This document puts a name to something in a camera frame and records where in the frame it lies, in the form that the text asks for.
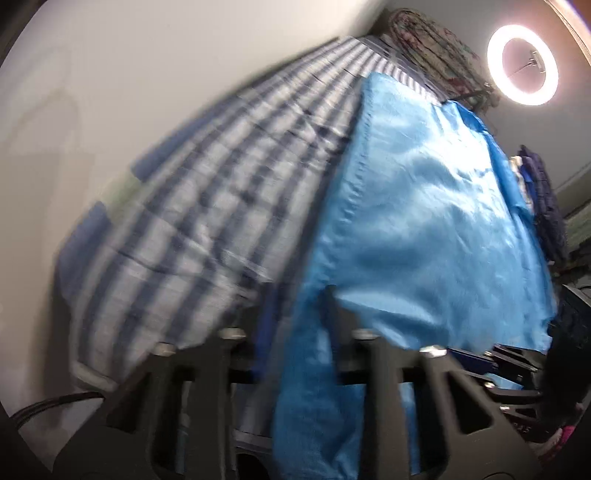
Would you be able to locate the cream garment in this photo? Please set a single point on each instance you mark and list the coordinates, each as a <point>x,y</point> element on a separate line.
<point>516,168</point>

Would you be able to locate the black tripod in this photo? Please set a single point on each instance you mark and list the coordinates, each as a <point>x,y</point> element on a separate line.
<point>475,94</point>

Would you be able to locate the navy puffer jacket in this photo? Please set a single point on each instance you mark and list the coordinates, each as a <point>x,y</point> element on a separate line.
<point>547,207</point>

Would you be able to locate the folded floral quilt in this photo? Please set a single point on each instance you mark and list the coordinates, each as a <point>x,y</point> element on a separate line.
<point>429,50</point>

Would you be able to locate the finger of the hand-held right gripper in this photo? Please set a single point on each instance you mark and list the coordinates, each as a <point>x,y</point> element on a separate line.
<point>471,360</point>
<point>512,392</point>

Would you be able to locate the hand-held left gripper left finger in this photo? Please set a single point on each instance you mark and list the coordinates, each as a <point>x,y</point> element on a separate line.
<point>265,332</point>

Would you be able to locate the phone holder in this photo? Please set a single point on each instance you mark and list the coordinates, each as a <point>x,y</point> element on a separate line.
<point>535,60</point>

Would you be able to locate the blue white striped quilt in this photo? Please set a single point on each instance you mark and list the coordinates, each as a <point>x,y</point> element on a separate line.
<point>207,207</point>

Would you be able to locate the light blue coat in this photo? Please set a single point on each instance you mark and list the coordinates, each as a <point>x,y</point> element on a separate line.
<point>415,207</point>

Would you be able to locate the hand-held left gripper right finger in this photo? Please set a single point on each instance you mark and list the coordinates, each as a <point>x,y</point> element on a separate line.
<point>341,332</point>

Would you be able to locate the pink cloth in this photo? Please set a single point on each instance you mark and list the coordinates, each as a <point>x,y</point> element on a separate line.
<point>561,441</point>

